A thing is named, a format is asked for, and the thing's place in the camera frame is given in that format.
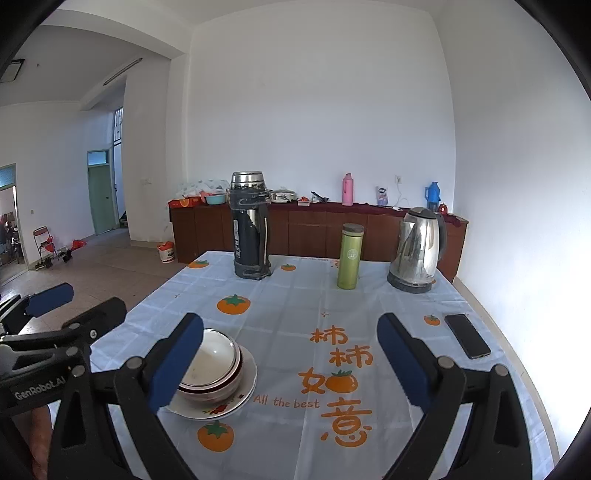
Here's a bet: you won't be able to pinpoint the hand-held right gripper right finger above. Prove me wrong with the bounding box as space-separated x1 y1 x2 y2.
376 312 548 480

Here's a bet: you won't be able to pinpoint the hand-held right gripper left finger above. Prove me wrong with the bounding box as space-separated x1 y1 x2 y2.
46 312 205 480

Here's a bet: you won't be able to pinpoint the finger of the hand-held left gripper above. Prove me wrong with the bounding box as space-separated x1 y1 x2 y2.
0 283 75 335
0 296 127 354

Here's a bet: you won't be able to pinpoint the large stainless steel bowl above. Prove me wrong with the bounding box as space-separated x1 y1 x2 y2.
175 344 243 404

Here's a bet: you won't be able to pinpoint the white plate red roses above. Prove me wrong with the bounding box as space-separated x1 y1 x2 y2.
166 344 258 421

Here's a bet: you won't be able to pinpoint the person's left hand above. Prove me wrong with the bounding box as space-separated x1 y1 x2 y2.
30 406 52 462

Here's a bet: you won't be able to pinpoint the red folding chair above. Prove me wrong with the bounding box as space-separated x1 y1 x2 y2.
32 226 58 266

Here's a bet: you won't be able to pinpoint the black smartphone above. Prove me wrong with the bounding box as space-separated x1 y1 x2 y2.
444 313 492 360

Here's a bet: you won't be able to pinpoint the stainless steel electric kettle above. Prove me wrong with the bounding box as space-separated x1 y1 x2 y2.
387 207 448 294

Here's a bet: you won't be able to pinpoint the green door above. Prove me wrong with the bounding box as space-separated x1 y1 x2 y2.
87 151 116 236

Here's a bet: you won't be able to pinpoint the green tumbler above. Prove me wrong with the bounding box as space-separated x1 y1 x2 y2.
337 223 365 291

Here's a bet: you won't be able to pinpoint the light blue persimmon tablecloth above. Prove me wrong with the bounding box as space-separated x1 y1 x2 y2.
90 250 552 480

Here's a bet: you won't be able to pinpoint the large dark thermos jug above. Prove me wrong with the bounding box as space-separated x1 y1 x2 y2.
229 171 273 281

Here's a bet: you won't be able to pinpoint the mesh food cover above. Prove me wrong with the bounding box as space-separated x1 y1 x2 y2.
178 179 232 197

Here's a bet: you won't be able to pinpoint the brown wooden sideboard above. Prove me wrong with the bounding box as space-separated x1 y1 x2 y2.
169 200 469 283

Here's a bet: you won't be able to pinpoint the fluorescent ceiling tube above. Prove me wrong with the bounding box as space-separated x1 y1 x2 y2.
102 58 144 86

